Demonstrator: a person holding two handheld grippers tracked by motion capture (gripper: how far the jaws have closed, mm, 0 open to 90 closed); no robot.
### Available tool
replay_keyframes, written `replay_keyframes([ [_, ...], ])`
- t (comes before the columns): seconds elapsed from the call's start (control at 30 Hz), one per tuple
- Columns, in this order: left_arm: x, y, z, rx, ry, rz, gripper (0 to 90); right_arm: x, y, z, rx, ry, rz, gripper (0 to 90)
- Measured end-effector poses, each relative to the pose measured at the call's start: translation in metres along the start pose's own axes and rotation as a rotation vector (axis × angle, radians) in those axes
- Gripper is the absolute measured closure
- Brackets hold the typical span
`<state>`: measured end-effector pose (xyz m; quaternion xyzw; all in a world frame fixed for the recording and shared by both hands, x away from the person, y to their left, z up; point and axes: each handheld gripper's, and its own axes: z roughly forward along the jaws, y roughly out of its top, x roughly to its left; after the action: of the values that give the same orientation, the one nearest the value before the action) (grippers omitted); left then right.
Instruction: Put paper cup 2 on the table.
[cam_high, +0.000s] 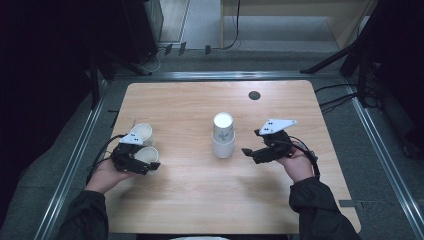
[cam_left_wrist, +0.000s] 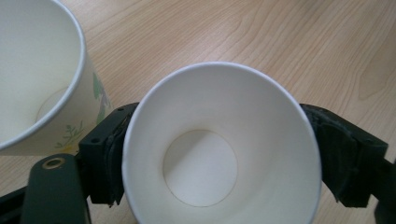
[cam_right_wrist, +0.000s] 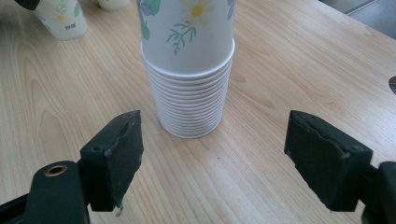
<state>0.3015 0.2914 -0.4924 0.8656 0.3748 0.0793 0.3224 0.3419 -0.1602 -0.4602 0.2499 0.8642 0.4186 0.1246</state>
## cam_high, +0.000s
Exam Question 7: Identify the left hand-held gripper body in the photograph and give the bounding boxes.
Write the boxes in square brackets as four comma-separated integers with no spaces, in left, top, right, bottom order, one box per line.
[111,132,144,174]

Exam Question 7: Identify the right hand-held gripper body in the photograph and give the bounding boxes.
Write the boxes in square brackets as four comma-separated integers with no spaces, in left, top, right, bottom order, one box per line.
[259,118,298,160]

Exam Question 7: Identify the white leaf-print paper cup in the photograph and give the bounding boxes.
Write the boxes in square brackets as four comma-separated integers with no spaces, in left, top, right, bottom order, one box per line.
[130,122,155,147]
[134,146,161,176]

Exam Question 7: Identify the stack of white paper cups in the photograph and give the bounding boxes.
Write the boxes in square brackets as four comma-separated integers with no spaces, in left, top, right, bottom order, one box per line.
[211,112,236,159]

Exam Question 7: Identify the person's left hand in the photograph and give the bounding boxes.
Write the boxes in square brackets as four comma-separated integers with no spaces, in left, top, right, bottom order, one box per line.
[85,159,134,195]

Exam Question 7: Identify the person's right hand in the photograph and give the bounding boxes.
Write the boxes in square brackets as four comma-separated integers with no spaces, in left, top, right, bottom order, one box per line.
[276,148,315,184]

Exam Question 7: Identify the black metal stand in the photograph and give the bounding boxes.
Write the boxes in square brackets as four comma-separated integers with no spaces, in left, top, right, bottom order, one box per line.
[87,51,116,110]

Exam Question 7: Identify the grey floor tape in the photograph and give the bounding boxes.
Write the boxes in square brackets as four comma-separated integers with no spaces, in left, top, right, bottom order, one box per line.
[338,198,364,210]

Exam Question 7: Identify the black tripod stand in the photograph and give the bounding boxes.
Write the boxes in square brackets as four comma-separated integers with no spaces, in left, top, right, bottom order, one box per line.
[299,0,394,76]

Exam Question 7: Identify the black cabinet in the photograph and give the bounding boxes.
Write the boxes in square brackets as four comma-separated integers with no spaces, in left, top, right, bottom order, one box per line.
[121,0,165,66]

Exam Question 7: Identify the light wooden furniture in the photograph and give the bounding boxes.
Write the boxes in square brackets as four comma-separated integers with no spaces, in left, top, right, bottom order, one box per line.
[219,0,379,52]

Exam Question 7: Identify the metal floor rail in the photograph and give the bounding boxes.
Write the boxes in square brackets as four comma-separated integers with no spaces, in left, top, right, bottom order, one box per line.
[114,70,343,82]
[33,79,113,240]
[344,81,424,240]

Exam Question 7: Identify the black floor cables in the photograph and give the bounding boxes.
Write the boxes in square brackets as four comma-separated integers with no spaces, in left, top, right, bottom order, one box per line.
[314,82,359,114]

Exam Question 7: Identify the black hanging cable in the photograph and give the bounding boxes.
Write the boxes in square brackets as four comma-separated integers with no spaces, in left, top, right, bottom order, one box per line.
[222,0,242,51]

